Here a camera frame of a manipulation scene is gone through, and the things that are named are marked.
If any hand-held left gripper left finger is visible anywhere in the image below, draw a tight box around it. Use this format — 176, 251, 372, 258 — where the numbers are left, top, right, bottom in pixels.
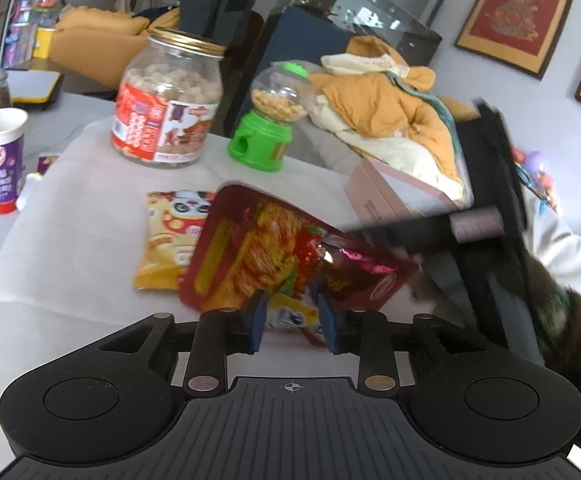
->
98, 293, 267, 395

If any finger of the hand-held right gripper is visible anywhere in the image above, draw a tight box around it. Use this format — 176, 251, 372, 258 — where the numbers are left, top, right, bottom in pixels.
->
343, 212, 456, 256

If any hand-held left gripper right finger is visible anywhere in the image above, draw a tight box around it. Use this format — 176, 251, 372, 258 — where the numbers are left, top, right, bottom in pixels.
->
316, 293, 495, 395

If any pink cardboard box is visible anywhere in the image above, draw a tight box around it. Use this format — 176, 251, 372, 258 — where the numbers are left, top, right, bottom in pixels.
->
344, 156, 473, 226

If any large red snack bag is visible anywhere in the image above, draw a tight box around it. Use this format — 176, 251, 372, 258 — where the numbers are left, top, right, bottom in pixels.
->
178, 184, 421, 333

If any yellow white snack packet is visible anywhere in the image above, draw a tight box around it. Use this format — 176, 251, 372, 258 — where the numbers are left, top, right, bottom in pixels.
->
263, 294, 323, 333

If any purple toy egg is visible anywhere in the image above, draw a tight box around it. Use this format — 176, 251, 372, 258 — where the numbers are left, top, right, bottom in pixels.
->
525, 150, 551, 173

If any yellow panda snack packet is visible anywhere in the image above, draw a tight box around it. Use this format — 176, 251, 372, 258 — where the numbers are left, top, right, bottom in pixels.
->
133, 189, 221, 292

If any orange yellow blanket pile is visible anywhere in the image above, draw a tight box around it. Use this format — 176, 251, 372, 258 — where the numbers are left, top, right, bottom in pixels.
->
310, 35, 471, 201

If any green candy dispenser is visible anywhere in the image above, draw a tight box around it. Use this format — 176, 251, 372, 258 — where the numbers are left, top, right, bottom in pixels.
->
227, 61, 313, 173

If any large red framed picture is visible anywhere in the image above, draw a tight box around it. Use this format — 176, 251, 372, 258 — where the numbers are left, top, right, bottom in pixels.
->
454, 0, 581, 80

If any white tablecloth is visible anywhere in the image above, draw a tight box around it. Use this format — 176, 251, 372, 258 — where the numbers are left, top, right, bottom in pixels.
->
0, 120, 476, 411

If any glass display tank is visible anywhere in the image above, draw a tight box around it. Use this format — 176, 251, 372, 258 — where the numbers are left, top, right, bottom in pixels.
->
270, 0, 446, 68

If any blue cabinet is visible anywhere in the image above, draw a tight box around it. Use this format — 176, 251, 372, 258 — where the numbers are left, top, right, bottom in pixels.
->
258, 7, 366, 141

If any clear jar with gold lid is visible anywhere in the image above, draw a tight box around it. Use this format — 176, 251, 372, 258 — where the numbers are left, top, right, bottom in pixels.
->
109, 27, 227, 168

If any purple white paper cup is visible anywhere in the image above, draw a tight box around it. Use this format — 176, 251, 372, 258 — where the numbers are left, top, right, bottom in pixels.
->
0, 107, 28, 215

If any dark hanging jacket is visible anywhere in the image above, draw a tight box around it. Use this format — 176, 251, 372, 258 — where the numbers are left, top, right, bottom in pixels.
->
178, 0, 258, 51

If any yellow edged black tray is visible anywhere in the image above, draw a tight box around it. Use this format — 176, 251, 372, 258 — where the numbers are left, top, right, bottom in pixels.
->
8, 69, 64, 111

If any toy bottle with red cap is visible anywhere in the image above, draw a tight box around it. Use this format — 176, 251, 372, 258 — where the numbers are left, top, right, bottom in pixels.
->
35, 0, 66, 31

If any pink blue toy bottle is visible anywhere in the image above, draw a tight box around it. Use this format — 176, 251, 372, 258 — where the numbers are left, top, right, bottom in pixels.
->
3, 0, 36, 66

